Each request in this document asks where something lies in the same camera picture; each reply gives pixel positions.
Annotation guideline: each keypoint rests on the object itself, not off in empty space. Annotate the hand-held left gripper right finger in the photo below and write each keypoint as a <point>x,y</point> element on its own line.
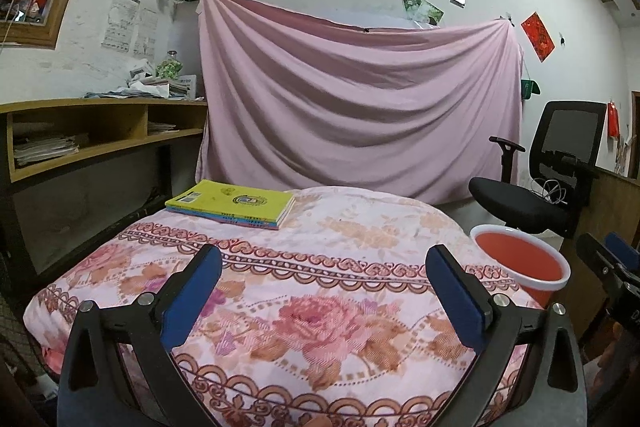
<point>457,302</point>

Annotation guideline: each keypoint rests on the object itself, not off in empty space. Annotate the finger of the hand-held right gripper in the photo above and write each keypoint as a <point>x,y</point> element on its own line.
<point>622,247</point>
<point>597,257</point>

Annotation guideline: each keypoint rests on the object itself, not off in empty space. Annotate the wall calendar sheet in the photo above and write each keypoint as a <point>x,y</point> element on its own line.
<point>120,19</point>

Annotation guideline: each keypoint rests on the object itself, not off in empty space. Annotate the wooden shelf desk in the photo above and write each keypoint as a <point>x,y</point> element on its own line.
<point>90,107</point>

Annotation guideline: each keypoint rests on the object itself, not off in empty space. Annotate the white printed wall paper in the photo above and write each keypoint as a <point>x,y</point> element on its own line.
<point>146,32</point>

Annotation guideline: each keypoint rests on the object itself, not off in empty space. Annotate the glass jar with green contents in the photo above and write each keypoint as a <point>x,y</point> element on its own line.
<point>170,67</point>

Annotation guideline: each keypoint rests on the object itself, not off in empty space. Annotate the black office chair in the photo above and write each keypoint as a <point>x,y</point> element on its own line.
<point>515,202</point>

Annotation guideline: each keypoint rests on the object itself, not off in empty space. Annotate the red hanging ornament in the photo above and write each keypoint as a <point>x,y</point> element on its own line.
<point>613,119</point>

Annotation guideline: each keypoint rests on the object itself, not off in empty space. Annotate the thin stack of papers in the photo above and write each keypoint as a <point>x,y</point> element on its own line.
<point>162,127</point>

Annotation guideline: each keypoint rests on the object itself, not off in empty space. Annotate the person's right hand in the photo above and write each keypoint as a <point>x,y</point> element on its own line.
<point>612,364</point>

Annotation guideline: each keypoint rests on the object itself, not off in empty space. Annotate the light green photo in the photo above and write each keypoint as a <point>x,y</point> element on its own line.
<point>431,13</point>

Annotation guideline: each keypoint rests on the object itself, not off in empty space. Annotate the wooden cabinet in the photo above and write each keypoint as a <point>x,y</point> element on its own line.
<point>612,207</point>

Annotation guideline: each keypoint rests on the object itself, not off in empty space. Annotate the blue spine book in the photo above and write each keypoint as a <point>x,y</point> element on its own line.
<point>225,221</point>

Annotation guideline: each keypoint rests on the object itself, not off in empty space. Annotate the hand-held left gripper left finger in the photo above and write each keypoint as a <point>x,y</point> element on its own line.
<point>192,302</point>

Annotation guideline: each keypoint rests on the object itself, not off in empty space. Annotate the pile of loose papers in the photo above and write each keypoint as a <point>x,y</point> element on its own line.
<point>140,91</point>

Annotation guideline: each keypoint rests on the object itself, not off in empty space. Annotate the pink hanging sheet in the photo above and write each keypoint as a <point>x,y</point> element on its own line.
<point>350,107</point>

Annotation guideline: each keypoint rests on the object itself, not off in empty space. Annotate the red plastic bucket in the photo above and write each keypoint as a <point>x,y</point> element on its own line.
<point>520,257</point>

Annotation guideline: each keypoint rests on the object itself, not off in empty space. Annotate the floral pink quilt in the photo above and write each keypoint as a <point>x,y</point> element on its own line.
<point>325,252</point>

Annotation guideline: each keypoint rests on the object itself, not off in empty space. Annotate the red paper decoration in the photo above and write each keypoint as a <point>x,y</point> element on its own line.
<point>538,36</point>

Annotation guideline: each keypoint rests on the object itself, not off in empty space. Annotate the green hanging cap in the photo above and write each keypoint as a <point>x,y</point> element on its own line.
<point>530,88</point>

